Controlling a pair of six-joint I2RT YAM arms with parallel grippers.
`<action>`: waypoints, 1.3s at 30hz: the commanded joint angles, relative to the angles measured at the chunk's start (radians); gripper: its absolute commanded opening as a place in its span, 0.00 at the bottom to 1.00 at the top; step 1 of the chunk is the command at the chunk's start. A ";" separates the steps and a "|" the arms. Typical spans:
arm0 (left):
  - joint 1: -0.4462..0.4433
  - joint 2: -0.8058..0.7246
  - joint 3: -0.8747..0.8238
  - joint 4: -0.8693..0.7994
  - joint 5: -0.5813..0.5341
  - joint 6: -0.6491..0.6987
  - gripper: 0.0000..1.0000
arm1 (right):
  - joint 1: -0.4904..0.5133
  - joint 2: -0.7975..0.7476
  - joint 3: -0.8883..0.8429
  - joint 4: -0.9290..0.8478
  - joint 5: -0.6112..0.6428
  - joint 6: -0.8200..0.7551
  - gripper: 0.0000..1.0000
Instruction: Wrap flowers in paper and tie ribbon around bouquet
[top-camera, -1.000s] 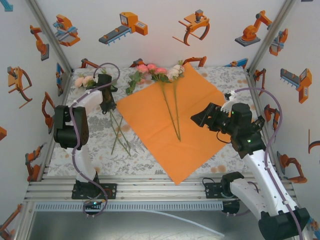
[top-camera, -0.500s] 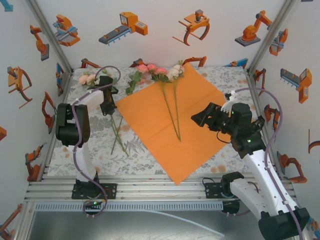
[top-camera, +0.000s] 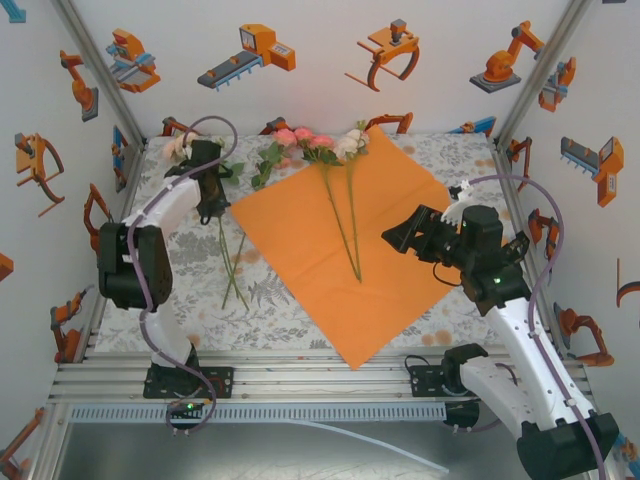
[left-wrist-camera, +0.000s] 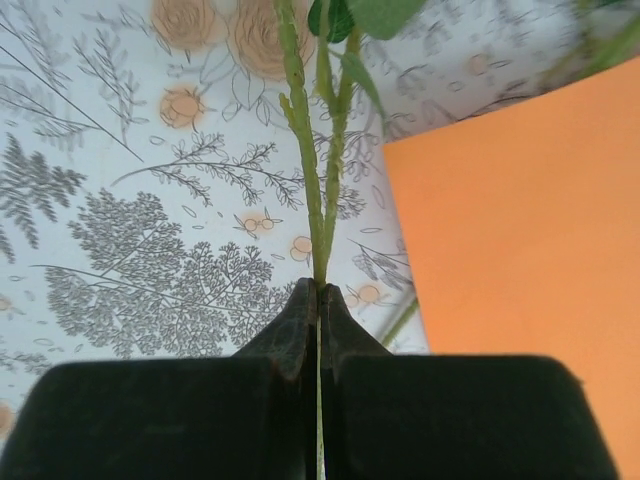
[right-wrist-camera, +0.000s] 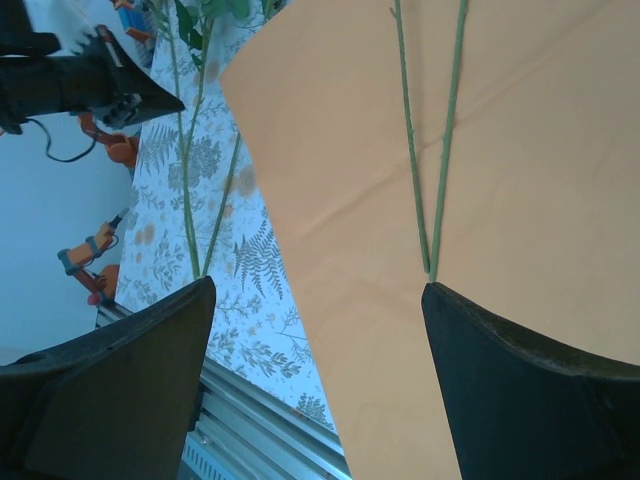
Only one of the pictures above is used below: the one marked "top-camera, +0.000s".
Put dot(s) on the fake peach flower stem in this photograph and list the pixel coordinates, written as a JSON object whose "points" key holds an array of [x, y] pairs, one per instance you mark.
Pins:
{"points": [[175, 147]]}

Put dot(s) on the fake pale blue flower stem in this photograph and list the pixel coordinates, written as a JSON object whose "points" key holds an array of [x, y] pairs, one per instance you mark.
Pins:
{"points": [[233, 272]]}

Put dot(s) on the orange wrapping paper sheet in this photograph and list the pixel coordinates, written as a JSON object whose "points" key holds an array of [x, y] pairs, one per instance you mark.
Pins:
{"points": [[310, 240]]}

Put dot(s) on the fake cream white flower stem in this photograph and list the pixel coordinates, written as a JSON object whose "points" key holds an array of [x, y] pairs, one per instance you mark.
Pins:
{"points": [[350, 145]]}

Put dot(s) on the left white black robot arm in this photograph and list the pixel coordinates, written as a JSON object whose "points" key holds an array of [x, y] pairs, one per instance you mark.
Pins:
{"points": [[135, 270]]}

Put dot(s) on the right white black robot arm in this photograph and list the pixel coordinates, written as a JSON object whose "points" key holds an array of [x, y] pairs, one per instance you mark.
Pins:
{"points": [[520, 360]]}

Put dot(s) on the grey floral tablecloth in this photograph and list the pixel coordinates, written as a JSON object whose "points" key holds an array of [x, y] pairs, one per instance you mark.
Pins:
{"points": [[475, 160]]}

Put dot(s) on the thin white tube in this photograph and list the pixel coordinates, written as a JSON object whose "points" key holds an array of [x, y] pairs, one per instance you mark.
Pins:
{"points": [[380, 444]]}

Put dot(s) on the small circuit board green light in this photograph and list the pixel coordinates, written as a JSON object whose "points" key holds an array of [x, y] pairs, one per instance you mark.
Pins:
{"points": [[187, 407]]}

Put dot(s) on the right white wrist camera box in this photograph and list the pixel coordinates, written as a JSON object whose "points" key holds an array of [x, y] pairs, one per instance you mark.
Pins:
{"points": [[457, 210]]}

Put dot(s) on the aluminium side rail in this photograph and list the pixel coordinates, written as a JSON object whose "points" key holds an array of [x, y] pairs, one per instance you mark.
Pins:
{"points": [[126, 200], [501, 160]]}

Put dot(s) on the aluminium frame post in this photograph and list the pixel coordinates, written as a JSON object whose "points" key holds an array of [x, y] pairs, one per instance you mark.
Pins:
{"points": [[100, 70], [544, 70]]}

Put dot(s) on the aluminium front frame rails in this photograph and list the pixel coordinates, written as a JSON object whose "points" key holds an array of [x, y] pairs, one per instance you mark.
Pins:
{"points": [[325, 380]]}

